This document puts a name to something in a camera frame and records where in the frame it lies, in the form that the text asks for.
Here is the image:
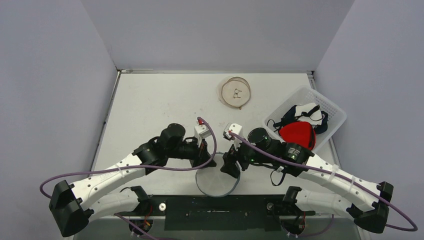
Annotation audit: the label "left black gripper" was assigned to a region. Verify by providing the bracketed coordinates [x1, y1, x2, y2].
[167, 135, 217, 170]

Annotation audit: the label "blue-trim mesh laundry bag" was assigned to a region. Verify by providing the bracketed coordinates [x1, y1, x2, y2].
[195, 161, 240, 198]

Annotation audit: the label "white bra black straps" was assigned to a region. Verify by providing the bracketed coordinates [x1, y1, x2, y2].
[294, 102, 325, 127]

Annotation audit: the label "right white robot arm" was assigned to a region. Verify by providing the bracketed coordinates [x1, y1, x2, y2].
[222, 126, 394, 234]

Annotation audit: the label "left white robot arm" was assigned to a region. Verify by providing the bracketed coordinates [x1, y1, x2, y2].
[49, 118, 216, 237]

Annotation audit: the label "navy blue bra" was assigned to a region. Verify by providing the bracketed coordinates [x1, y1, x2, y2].
[267, 103, 329, 135]

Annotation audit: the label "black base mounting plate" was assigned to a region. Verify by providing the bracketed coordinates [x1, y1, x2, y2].
[124, 194, 315, 232]

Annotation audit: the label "white plastic basket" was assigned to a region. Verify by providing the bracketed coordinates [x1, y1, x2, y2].
[262, 85, 347, 152]

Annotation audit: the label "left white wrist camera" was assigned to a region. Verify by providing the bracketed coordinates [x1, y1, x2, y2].
[194, 123, 212, 146]

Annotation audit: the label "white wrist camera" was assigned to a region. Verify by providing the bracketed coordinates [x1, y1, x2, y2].
[194, 123, 212, 146]
[223, 123, 243, 150]

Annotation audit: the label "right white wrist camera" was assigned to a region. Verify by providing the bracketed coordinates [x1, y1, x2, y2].
[223, 123, 243, 150]

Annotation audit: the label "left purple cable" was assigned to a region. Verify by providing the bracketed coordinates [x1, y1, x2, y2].
[39, 116, 219, 200]

